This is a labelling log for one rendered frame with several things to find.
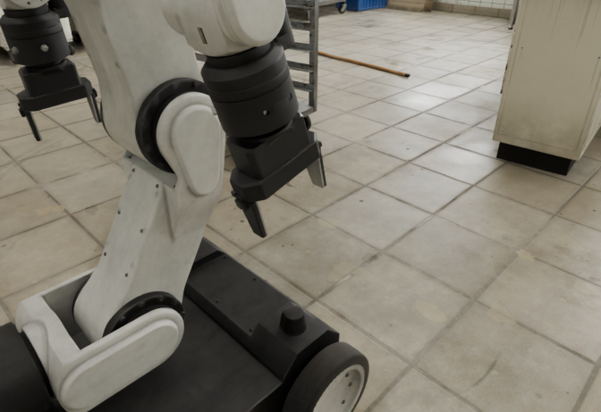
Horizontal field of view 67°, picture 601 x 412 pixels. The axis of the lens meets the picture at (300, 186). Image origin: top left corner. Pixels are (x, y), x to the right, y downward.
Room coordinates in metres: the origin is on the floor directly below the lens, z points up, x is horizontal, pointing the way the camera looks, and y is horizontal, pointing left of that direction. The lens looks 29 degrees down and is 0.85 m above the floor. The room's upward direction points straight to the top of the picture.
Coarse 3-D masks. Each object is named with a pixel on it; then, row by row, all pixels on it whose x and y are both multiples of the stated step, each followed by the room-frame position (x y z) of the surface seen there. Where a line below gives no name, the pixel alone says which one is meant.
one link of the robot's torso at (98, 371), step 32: (64, 288) 0.59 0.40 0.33; (32, 320) 0.52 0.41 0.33; (64, 320) 0.58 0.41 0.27; (160, 320) 0.53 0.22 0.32; (64, 352) 0.45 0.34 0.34; (96, 352) 0.46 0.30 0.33; (128, 352) 0.48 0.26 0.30; (160, 352) 0.52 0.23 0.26; (64, 384) 0.42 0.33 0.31; (96, 384) 0.44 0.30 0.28; (128, 384) 0.48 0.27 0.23
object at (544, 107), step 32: (544, 0) 1.76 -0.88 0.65; (576, 0) 1.70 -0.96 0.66; (544, 32) 1.75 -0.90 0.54; (576, 32) 1.68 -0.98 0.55; (512, 64) 1.80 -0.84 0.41; (544, 64) 1.73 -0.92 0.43; (576, 64) 1.66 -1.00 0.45; (512, 96) 1.78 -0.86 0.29; (544, 96) 1.71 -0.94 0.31; (576, 96) 1.65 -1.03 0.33; (512, 128) 1.77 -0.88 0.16; (544, 128) 1.69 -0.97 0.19; (576, 128) 1.63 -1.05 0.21; (512, 160) 1.77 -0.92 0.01; (544, 160) 1.70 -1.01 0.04; (576, 160) 1.61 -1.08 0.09
